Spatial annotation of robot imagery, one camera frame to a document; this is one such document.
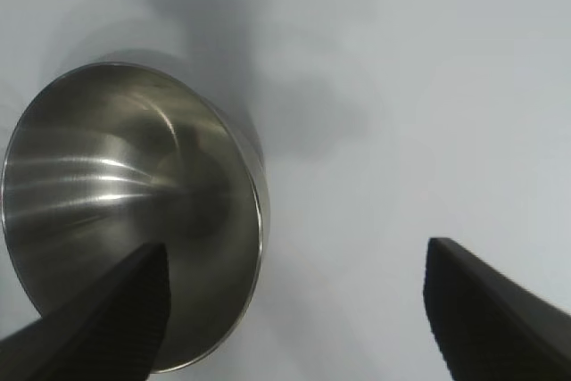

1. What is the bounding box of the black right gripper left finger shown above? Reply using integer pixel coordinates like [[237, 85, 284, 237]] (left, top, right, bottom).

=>
[[0, 241, 173, 381]]

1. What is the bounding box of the stainless steel mixing bowl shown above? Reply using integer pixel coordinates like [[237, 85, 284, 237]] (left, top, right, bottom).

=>
[[2, 48, 271, 374]]

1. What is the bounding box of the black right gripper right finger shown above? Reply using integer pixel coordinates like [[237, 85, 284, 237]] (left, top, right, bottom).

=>
[[421, 236, 571, 381]]

